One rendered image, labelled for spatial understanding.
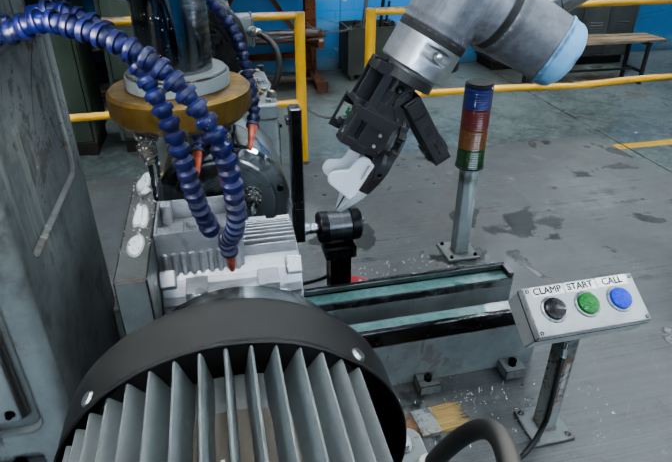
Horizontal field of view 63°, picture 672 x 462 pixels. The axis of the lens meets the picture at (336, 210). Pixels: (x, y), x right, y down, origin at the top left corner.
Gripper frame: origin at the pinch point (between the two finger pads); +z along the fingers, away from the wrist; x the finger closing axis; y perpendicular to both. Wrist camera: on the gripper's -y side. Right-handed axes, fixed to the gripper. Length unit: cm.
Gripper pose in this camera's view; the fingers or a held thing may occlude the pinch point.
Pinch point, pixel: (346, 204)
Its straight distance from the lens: 77.7
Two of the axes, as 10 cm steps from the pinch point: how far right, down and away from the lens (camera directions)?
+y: -8.4, -3.4, -4.1
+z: -4.9, 8.1, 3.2
